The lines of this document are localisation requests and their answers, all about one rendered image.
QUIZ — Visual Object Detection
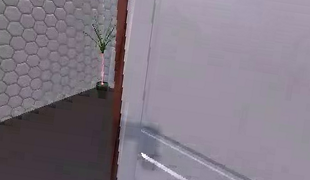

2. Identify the green house plant dark pot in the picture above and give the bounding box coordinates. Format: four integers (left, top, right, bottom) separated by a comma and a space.
77, 15, 119, 93

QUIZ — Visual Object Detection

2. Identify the white room door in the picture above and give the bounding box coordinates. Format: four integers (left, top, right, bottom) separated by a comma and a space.
100, 0, 310, 180

